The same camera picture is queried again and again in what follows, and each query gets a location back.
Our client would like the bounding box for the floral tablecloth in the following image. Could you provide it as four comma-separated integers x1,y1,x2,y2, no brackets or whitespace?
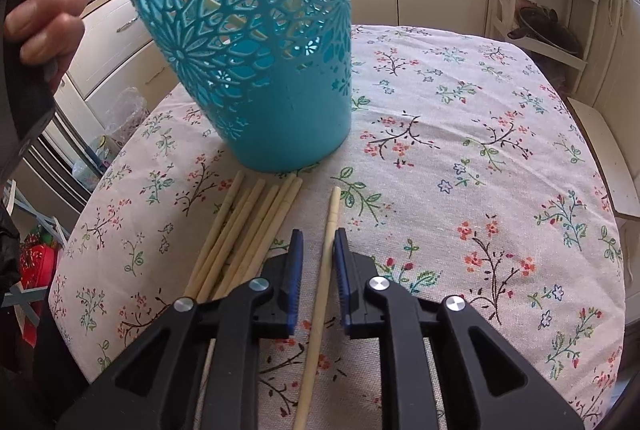
47,24,631,430

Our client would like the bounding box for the person's left hand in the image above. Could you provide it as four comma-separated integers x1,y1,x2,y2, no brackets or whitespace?
4,0,94,83

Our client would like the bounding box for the teal cutout plastic basket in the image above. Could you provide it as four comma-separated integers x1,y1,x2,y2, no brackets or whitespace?
115,0,354,173

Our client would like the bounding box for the dark pan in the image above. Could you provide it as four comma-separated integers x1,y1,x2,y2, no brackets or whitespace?
509,6,584,56

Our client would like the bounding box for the cream cabinet with wide drawers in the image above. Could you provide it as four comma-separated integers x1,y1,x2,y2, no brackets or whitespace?
52,0,173,151

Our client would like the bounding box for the floral bin with plastic bag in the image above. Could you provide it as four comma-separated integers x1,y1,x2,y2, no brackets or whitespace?
106,87,150,151

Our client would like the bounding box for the red container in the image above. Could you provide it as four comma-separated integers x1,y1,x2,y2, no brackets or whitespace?
19,234,60,291

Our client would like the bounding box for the bunch of chopsticks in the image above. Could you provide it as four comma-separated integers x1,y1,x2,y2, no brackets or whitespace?
182,172,304,401

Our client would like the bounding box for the white bench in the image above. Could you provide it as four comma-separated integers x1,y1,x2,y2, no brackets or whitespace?
566,97,640,218

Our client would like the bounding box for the cream cabinet with small drawers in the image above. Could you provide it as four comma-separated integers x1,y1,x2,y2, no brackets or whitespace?
594,0,640,111

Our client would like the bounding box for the pale wooden chopstick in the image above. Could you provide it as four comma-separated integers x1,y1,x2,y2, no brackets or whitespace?
292,187,342,430

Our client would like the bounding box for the light blue frame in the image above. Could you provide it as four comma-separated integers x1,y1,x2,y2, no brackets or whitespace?
0,180,72,315

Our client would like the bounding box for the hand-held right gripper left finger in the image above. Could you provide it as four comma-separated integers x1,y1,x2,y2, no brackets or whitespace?
57,229,305,430

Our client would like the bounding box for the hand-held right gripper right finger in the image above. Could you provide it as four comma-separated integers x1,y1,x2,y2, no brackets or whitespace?
333,229,586,430

